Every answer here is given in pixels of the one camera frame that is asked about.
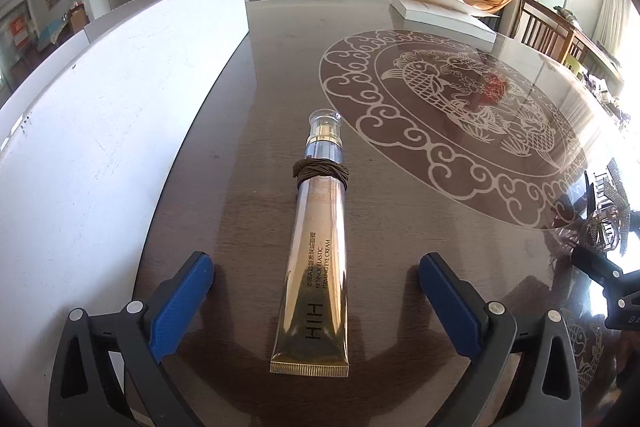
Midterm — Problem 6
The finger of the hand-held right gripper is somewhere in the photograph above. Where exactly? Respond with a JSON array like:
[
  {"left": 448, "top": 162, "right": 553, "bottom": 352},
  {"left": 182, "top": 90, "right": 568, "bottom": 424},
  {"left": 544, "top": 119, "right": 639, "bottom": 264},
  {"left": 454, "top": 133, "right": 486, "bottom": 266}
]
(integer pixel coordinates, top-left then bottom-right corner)
[
  {"left": 570, "top": 247, "right": 627, "bottom": 293},
  {"left": 582, "top": 169, "right": 599, "bottom": 220}
]

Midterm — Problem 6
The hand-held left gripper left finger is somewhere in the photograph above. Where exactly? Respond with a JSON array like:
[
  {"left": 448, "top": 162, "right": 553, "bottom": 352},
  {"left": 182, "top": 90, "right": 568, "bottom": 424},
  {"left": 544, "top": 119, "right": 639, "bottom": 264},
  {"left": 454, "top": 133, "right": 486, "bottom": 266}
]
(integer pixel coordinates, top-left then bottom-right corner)
[{"left": 47, "top": 251, "right": 215, "bottom": 427}]

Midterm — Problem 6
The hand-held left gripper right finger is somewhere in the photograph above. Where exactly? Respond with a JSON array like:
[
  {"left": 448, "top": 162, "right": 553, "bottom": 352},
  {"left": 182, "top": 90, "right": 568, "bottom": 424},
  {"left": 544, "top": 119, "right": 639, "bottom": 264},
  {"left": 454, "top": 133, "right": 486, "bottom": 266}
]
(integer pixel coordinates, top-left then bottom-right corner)
[{"left": 419, "top": 253, "right": 583, "bottom": 427}]

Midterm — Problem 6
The gold cream tube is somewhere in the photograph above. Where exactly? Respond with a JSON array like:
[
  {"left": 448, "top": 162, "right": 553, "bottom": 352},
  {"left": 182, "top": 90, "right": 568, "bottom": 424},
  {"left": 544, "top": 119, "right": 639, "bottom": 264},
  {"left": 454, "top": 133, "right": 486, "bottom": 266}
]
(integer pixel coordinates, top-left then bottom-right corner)
[{"left": 270, "top": 107, "right": 351, "bottom": 378}]

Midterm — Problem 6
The brown hair tie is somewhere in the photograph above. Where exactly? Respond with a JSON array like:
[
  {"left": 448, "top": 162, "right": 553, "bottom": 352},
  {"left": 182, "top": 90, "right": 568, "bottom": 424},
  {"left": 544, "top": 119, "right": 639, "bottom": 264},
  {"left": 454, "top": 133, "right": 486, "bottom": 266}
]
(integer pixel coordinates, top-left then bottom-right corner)
[{"left": 291, "top": 158, "right": 351, "bottom": 188}]

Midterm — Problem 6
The white foam board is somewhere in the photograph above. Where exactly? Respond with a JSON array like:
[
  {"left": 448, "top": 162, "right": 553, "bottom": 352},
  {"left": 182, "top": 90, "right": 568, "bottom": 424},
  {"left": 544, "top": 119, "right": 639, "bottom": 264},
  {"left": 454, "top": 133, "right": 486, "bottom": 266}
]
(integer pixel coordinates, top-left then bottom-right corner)
[{"left": 0, "top": 0, "right": 250, "bottom": 427}]

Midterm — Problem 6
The cluttered wooden sideboard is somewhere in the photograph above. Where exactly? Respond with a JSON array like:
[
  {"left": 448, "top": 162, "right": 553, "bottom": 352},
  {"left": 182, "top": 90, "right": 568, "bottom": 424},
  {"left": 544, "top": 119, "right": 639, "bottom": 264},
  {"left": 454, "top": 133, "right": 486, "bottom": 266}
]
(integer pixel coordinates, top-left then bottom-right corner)
[{"left": 565, "top": 27, "right": 632, "bottom": 130}]

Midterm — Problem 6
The wooden chair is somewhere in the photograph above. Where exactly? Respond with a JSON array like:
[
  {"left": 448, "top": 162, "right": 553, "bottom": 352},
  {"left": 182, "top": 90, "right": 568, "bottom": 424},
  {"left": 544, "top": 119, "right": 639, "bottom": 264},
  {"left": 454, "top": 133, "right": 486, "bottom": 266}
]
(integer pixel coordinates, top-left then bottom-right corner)
[{"left": 512, "top": 0, "right": 576, "bottom": 62}]

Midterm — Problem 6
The white flat box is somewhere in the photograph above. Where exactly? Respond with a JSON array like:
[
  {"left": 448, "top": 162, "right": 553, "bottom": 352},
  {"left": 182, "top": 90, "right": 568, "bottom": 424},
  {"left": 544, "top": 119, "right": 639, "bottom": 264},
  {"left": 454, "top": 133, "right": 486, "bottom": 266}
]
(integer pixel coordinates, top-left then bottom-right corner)
[{"left": 389, "top": 0, "right": 498, "bottom": 45}]

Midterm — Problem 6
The red door poster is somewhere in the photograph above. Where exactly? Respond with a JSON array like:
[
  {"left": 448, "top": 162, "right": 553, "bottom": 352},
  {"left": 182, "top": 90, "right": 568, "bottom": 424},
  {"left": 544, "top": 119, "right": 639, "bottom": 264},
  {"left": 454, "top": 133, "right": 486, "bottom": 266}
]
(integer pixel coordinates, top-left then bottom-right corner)
[{"left": 10, "top": 14, "right": 31, "bottom": 48}]

